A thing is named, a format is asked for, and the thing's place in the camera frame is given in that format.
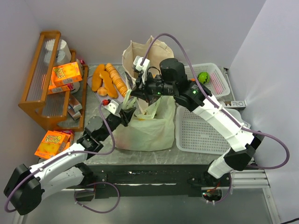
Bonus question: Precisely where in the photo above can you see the green plastic grocery bag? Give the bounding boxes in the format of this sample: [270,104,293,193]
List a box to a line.
[113,90,176,152]

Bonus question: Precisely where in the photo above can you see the beige canvas tote bag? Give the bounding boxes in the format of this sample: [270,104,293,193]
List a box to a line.
[122,37,176,119]

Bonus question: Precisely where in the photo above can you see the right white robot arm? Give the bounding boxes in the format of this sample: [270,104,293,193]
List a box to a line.
[131,56,263,179]

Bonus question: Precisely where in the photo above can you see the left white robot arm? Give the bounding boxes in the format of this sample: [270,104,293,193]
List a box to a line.
[4,105,136,215]

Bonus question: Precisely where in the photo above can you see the purple tray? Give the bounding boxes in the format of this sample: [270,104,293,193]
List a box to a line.
[87,69,128,102]

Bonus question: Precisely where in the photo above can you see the row of round crackers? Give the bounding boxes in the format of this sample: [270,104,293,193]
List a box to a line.
[105,63,128,97]

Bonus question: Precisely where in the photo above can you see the green watermelon ball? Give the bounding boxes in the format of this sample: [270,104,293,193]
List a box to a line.
[198,71,210,84]

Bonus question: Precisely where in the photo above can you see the round bread bun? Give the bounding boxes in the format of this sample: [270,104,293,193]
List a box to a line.
[97,87,108,97]

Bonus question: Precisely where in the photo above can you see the wooden shelf rack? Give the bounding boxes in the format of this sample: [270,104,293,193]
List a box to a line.
[19,30,88,132]

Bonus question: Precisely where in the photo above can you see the orange box on floor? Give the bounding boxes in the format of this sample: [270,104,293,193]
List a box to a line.
[35,130,74,160]

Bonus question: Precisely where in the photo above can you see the long bread loaf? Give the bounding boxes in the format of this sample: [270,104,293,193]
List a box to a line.
[91,64,105,92]

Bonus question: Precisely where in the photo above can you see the back white perforated basket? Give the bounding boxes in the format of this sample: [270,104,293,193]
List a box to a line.
[192,63,230,98]

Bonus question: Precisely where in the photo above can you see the white perforated basket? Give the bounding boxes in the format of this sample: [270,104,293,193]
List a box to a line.
[175,106,248,155]
[192,63,230,98]

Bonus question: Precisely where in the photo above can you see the orange cracker box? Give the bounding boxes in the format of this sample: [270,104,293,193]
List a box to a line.
[51,62,82,87]
[48,80,73,94]

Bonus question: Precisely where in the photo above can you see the front white perforated basket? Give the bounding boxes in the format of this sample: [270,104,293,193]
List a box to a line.
[175,106,248,155]

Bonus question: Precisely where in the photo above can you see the grey RIO block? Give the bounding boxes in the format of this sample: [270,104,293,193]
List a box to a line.
[221,101,246,109]

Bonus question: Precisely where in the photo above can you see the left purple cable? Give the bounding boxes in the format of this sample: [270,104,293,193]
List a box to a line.
[4,102,120,214]

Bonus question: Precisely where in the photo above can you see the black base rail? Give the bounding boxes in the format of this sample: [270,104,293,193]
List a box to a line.
[73,164,230,199]

